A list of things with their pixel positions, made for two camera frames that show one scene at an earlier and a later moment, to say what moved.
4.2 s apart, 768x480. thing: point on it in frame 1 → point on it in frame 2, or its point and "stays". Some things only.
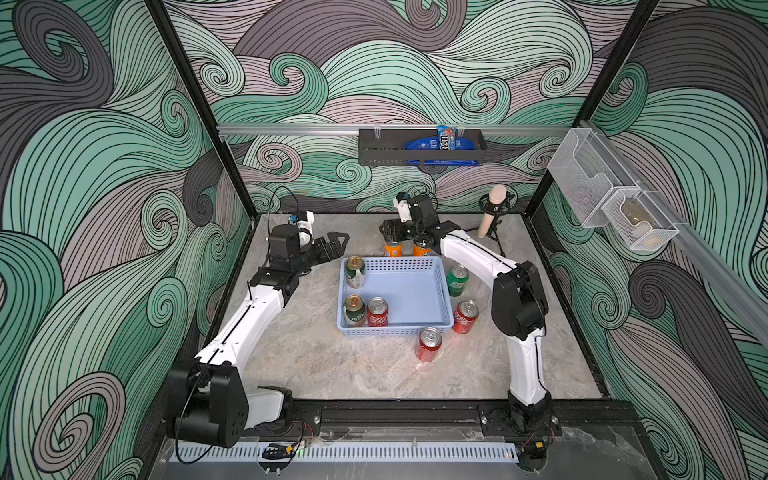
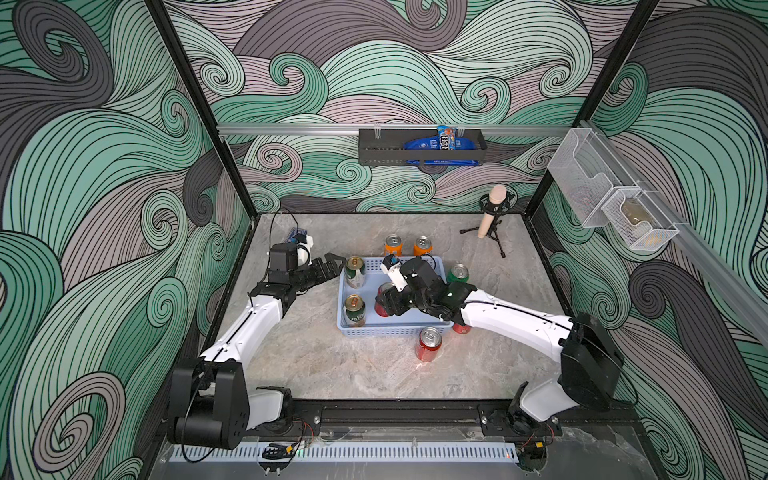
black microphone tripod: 505,206 stays
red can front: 430,340 stays
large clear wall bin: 585,173 stays
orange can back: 421,252 stays
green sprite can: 456,279 stays
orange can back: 393,249 stays
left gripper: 334,252 → 330,272
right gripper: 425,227 → 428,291
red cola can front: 377,312 → 384,302
